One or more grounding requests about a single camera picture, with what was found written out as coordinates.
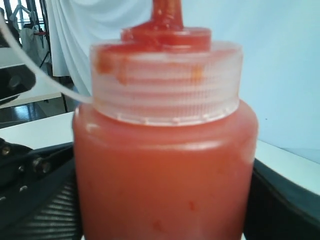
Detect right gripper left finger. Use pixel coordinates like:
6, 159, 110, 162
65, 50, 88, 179
0, 139, 83, 240

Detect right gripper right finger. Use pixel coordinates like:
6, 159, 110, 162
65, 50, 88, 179
243, 159, 320, 240

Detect red sauce squeeze bottle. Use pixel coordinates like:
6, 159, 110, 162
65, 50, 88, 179
0, 0, 260, 240

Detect white backdrop sheet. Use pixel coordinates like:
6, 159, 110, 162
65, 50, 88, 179
46, 0, 320, 150

